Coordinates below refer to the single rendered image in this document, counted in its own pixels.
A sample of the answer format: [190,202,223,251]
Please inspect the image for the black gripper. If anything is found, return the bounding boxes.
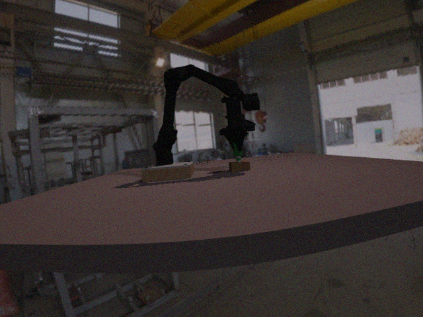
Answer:
[219,111,255,152]

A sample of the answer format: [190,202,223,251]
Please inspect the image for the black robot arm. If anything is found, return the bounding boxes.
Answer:
[153,64,260,166]

